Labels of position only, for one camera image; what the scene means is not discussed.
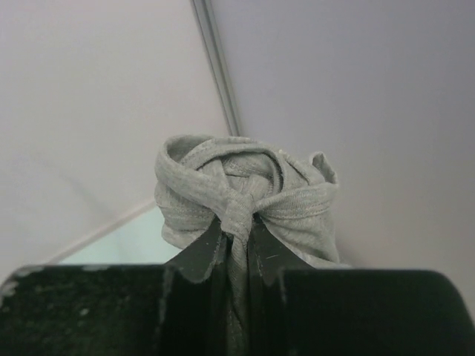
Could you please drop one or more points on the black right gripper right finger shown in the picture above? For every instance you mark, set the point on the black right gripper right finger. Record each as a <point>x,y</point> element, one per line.
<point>296,309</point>

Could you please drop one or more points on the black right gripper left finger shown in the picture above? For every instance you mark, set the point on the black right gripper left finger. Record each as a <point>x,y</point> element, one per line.
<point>176,308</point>

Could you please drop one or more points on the grey tank top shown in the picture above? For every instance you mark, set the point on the grey tank top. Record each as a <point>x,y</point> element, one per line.
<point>232,179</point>

